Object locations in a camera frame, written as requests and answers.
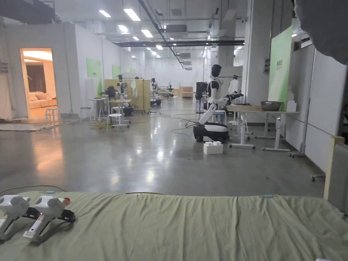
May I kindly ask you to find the white block carton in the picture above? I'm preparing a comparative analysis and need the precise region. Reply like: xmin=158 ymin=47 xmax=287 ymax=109
xmin=203 ymin=141 xmax=224 ymax=156

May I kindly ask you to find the white garment on rack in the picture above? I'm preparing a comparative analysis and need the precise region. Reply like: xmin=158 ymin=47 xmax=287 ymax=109
xmin=228 ymin=74 xmax=243 ymax=96

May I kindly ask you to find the small white folding table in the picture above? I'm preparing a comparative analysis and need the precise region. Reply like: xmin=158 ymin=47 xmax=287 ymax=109
xmin=87 ymin=97 xmax=110 ymax=122

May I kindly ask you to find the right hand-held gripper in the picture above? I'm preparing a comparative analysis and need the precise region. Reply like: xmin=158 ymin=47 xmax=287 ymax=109
xmin=23 ymin=195 xmax=76 ymax=243

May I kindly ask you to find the wheeled robot with black arms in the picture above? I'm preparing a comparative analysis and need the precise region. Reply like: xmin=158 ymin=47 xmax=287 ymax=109
xmin=107 ymin=74 xmax=136 ymax=118

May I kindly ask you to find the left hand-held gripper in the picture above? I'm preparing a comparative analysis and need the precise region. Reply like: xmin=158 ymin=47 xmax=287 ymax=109
xmin=0 ymin=194 xmax=36 ymax=241

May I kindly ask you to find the beige sofa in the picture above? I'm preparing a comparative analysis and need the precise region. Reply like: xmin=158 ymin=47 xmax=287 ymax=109
xmin=28 ymin=91 xmax=57 ymax=110

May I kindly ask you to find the bed with pale green sheet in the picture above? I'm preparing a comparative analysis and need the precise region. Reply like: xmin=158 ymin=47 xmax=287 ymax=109
xmin=0 ymin=190 xmax=348 ymax=261

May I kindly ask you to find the long table with metal bowl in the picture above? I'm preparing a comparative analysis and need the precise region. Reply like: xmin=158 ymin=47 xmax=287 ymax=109
xmin=225 ymin=100 xmax=300 ymax=152

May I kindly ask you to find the white and black humanoid robot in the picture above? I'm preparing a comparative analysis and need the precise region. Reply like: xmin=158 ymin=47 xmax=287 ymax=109
xmin=192 ymin=64 xmax=244 ymax=143

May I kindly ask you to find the padded grey headboard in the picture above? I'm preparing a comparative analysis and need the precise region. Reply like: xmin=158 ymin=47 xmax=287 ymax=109
xmin=323 ymin=135 xmax=348 ymax=216

